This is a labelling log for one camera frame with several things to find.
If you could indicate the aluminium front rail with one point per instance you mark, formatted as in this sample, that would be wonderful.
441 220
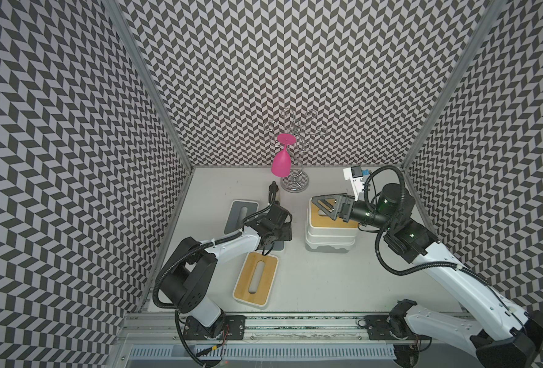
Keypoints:
358 339

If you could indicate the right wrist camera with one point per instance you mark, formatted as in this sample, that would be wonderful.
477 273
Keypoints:
356 176

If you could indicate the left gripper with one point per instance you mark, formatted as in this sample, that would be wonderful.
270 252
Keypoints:
275 208

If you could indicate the small brown-capped jar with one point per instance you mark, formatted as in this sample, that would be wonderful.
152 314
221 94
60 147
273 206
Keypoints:
273 193

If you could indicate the bamboo lid box back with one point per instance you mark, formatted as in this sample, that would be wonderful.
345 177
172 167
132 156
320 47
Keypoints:
318 220

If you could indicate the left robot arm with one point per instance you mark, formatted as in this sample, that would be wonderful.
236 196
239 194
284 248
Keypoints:
185 278

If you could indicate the grey lid box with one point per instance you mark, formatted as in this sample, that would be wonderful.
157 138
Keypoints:
239 210
278 246

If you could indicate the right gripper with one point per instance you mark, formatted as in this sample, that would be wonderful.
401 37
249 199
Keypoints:
343 208

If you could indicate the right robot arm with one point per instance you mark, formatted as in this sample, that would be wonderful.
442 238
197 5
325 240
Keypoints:
503 334

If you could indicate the pink plastic goblet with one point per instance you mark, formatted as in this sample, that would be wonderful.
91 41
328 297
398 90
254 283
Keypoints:
281 166

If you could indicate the bamboo lid box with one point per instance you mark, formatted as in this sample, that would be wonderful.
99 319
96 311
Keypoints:
318 220
254 284
336 234

